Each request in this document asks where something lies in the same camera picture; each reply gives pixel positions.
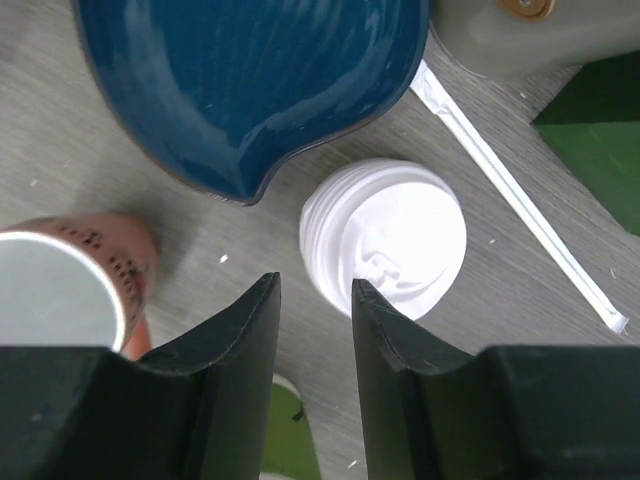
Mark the stack of white lids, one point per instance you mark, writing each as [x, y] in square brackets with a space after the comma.
[391, 222]

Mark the small pink handled cup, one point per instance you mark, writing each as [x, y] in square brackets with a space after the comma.
[80, 280]

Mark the green paper coffee cup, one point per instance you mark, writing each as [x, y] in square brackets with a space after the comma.
[289, 451]

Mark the green brown paper bag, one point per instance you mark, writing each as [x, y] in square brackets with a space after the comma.
[592, 125]

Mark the grey metal utensil tin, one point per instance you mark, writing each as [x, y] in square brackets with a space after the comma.
[509, 39]

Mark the wrapped white straw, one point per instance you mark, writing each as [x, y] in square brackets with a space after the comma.
[426, 86]

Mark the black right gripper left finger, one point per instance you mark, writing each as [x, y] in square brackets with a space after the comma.
[231, 358]

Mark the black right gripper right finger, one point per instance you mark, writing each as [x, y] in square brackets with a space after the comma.
[410, 385]

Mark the blue shell-shaped dish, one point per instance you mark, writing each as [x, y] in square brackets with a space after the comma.
[220, 94]

